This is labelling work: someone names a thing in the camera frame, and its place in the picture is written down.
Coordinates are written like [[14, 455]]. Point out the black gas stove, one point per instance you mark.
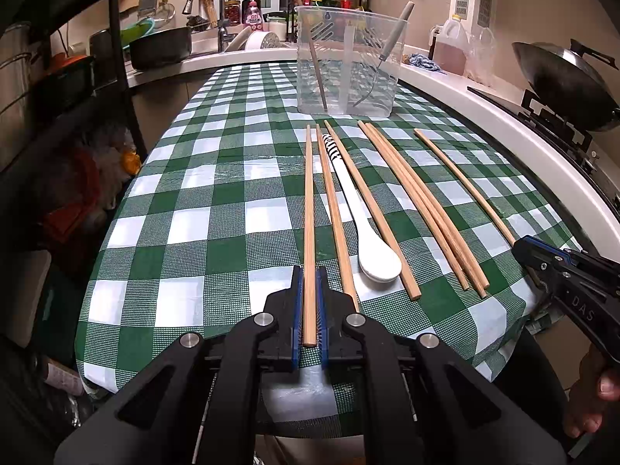
[[557, 128]]

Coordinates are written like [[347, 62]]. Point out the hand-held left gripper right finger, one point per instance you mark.
[[321, 319]]

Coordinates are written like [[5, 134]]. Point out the black shelf rack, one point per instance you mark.
[[116, 34]]

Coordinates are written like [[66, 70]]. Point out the plastic jug of cooking oil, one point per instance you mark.
[[450, 53]]

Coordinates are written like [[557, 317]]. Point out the dark scouring pad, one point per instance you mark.
[[198, 23]]

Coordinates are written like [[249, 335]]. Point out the row of sauce bottles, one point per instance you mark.
[[334, 0]]

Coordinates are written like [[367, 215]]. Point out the black wok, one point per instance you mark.
[[562, 72]]

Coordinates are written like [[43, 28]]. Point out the person's right hand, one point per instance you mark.
[[588, 397]]

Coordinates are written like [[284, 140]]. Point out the person's beige pants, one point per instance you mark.
[[310, 451]]

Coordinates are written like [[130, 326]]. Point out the red plastic bag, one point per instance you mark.
[[72, 198]]

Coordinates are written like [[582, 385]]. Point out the clear plastic utensil container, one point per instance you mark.
[[348, 58]]

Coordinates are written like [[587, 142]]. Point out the green checked tablecloth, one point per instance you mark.
[[218, 203]]

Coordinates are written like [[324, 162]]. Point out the black cooking pot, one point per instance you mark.
[[160, 48]]

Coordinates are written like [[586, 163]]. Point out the green plastic bowl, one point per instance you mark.
[[138, 31]]

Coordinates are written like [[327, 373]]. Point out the orange lidded pot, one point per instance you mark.
[[72, 60]]

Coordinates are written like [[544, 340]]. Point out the white perforated steamer plate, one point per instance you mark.
[[264, 41]]

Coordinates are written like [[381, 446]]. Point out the white jar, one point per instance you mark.
[[277, 26]]

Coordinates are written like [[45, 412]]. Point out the dark brown wooden chopstick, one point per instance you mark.
[[320, 82]]

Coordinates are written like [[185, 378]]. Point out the jar of red chillies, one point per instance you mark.
[[232, 12]]

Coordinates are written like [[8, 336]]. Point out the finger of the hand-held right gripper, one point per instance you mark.
[[537, 252]]

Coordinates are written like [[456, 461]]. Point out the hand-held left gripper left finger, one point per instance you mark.
[[296, 319]]

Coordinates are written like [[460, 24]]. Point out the stainless steel stockpot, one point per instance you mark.
[[17, 92]]

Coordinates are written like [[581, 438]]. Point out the upright bundle of chopsticks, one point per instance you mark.
[[209, 7]]

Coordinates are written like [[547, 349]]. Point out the blue knitted dishcloth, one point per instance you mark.
[[424, 62]]

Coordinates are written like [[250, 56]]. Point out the chrome kitchen faucet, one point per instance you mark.
[[220, 9]]

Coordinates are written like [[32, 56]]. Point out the pink dish soap bottle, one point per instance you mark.
[[253, 14]]

